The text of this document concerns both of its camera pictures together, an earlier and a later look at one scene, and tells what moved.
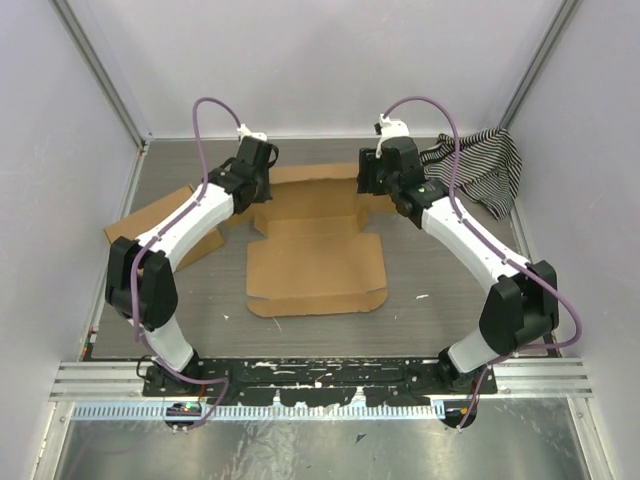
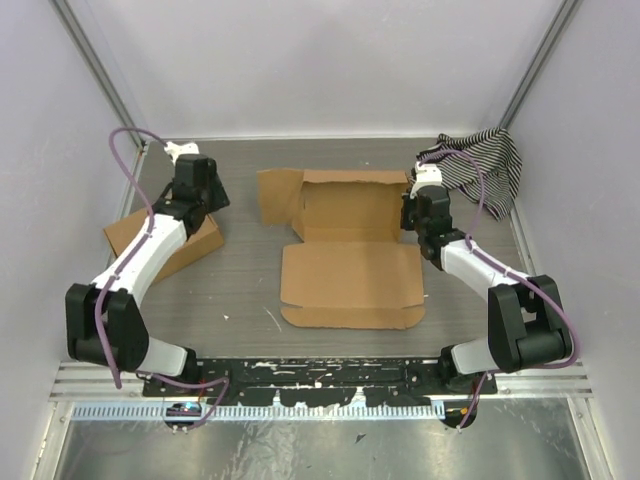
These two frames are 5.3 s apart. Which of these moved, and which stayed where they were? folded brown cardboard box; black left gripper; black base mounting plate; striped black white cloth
Moved: black left gripper
Stayed: black base mounting plate; striped black white cloth; folded brown cardboard box
